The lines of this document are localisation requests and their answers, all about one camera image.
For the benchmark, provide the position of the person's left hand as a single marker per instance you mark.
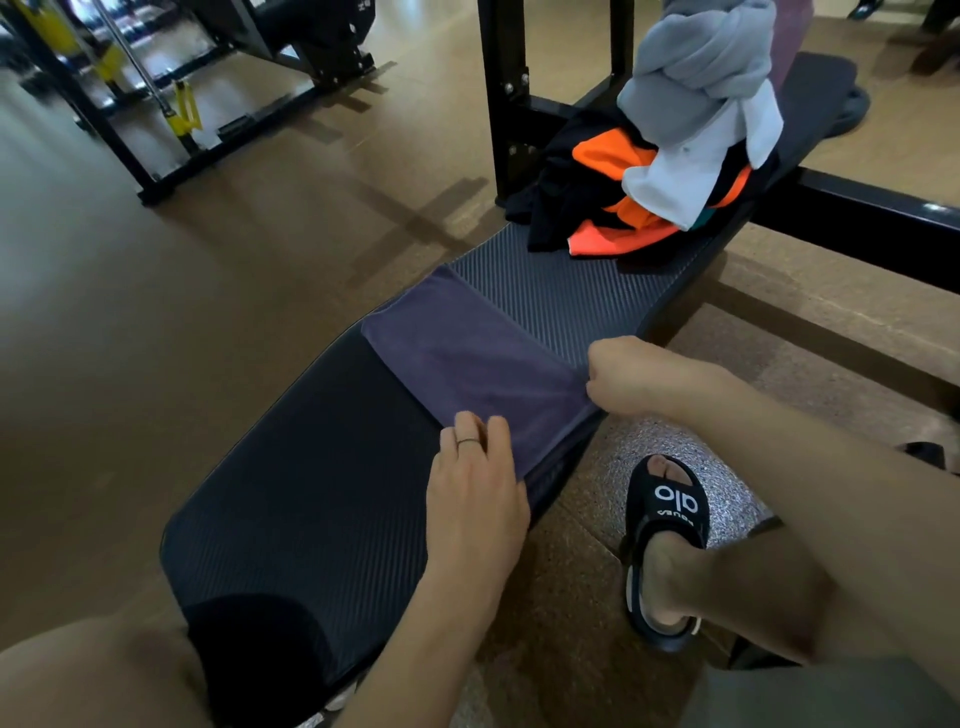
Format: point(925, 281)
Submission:
point(472, 510)

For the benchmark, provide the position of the person's right hand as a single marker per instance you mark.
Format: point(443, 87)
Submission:
point(652, 379)

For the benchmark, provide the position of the purple towel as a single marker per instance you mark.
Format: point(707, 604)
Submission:
point(465, 352)

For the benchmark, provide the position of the white towel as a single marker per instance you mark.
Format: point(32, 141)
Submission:
point(675, 187)

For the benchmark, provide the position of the black orange jacket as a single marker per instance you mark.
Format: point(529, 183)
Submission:
point(562, 187)

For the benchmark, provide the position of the grey yoga fitness towel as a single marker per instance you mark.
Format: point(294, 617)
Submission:
point(690, 67)

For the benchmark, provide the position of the pink water bottle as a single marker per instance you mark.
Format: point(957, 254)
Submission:
point(791, 37)

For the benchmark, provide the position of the person's left forearm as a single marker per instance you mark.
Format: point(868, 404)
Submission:
point(420, 652)

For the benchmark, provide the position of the person's right forearm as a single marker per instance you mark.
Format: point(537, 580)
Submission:
point(847, 487)

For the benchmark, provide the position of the person's left leg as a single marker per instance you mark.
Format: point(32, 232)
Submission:
point(90, 675)

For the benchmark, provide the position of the black right slipper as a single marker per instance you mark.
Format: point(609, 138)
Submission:
point(667, 499)

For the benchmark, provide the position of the black ribbed bench pad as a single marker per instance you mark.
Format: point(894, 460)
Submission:
point(300, 487)

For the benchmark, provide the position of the small black weight plate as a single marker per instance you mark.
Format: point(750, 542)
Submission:
point(847, 112)

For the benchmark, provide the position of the rack of black weight plates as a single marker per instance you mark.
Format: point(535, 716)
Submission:
point(937, 45)

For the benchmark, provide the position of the black power rack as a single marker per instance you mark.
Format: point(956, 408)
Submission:
point(322, 45)

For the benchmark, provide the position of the yellow safety catch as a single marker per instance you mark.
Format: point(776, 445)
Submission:
point(184, 112)

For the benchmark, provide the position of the yellow black gym machine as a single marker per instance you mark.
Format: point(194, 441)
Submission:
point(45, 22)

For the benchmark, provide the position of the black steel bench frame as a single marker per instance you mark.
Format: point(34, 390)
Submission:
point(499, 112)

